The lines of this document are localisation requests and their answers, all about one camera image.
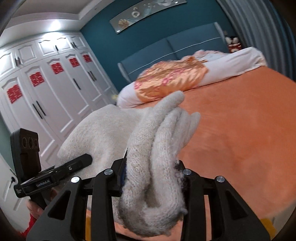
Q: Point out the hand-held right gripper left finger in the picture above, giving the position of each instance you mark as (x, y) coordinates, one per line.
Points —
(115, 170)

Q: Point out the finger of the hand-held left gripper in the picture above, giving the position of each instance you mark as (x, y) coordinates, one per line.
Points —
(76, 162)

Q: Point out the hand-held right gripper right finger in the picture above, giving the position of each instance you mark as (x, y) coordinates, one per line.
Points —
(185, 176)

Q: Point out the white fuzzy sweater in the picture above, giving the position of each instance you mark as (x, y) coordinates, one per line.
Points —
(148, 148)

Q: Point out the person's left hand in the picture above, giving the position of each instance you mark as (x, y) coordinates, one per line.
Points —
(35, 209)

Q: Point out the red paper cutout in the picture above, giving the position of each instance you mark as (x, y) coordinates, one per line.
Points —
(37, 80)
(73, 62)
(14, 93)
(87, 58)
(56, 68)

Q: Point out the white wardrobe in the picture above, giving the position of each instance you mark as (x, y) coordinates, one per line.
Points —
(46, 92)

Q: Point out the yellow cloth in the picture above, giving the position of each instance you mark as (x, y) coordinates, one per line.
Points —
(269, 224)

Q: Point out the orange floral satin pillow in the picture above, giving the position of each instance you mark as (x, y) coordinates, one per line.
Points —
(171, 78)

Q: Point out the teal padded headboard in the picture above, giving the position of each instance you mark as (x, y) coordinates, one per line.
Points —
(171, 51)

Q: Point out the plush toys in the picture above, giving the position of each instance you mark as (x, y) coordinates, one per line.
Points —
(232, 41)

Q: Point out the long wall picture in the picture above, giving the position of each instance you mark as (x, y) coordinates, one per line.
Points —
(148, 12)

